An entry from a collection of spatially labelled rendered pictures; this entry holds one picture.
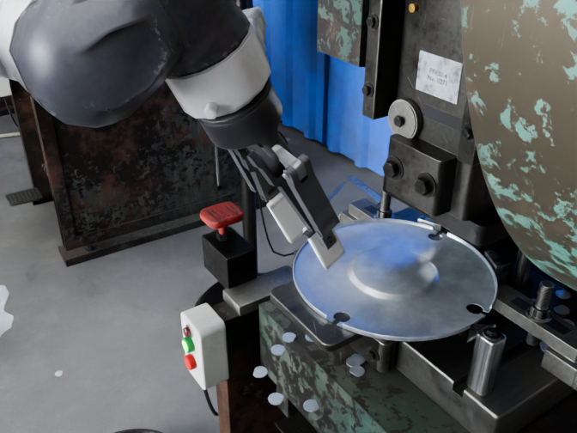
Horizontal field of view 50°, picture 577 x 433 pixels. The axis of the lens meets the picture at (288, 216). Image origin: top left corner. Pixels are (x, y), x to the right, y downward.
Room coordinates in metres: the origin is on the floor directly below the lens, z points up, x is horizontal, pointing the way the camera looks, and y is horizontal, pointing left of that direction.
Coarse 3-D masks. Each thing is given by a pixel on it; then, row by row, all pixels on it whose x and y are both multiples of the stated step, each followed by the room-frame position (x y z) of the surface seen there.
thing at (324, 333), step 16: (288, 288) 0.69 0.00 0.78; (288, 304) 0.65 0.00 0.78; (304, 304) 0.65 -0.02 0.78; (304, 320) 0.62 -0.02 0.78; (320, 320) 0.62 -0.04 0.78; (336, 320) 0.62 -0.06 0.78; (320, 336) 0.59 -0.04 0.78; (336, 336) 0.59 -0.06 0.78; (352, 336) 0.59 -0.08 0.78; (368, 352) 0.67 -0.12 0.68; (384, 352) 0.66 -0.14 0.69; (384, 368) 0.66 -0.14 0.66
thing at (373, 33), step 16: (384, 0) 0.79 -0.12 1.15; (400, 0) 0.81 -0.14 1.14; (368, 16) 0.81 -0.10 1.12; (384, 16) 0.79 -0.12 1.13; (400, 16) 0.81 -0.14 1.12; (368, 32) 0.81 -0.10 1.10; (384, 32) 0.79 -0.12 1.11; (400, 32) 0.81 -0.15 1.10; (368, 48) 0.80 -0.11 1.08; (384, 48) 0.79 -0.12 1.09; (400, 48) 0.81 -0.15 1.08; (368, 64) 0.80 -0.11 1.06; (384, 64) 0.80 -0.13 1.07; (368, 80) 0.80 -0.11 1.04; (384, 80) 0.80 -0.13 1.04; (368, 96) 0.80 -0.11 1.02; (384, 96) 0.80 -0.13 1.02; (368, 112) 0.80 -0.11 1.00; (384, 112) 0.80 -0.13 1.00; (464, 112) 0.66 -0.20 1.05; (464, 128) 0.65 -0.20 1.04; (464, 144) 0.66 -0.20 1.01; (464, 160) 0.66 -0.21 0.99
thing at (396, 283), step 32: (352, 224) 0.86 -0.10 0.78; (384, 224) 0.86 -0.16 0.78; (416, 224) 0.85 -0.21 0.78; (352, 256) 0.77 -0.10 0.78; (384, 256) 0.76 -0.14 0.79; (416, 256) 0.76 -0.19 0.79; (448, 256) 0.77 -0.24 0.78; (480, 256) 0.76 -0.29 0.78; (320, 288) 0.69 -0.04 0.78; (352, 288) 0.69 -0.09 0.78; (384, 288) 0.68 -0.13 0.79; (416, 288) 0.68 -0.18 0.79; (448, 288) 0.69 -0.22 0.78; (480, 288) 0.69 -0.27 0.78; (352, 320) 0.62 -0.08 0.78; (384, 320) 0.62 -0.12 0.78; (416, 320) 0.62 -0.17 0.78; (448, 320) 0.62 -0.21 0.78; (480, 320) 0.62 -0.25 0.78
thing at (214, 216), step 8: (208, 208) 0.95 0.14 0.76; (216, 208) 0.95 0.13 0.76; (224, 208) 0.95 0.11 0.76; (232, 208) 0.95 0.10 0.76; (200, 216) 0.93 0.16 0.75; (208, 216) 0.92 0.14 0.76; (216, 216) 0.92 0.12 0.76; (224, 216) 0.92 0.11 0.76; (232, 216) 0.92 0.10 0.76; (240, 216) 0.93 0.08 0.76; (208, 224) 0.91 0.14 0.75; (216, 224) 0.90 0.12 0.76; (224, 224) 0.91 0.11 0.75; (224, 232) 0.93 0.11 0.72
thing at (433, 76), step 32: (416, 0) 0.79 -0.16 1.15; (448, 0) 0.75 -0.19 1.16; (416, 32) 0.78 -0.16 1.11; (448, 32) 0.74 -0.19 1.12; (416, 64) 0.78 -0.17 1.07; (448, 64) 0.73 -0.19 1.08; (416, 96) 0.77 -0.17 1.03; (448, 96) 0.73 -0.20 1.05; (416, 128) 0.76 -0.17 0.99; (448, 128) 0.72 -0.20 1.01; (416, 160) 0.72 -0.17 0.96; (448, 160) 0.70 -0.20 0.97; (416, 192) 0.70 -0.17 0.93; (448, 192) 0.70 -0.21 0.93; (480, 192) 0.70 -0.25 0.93
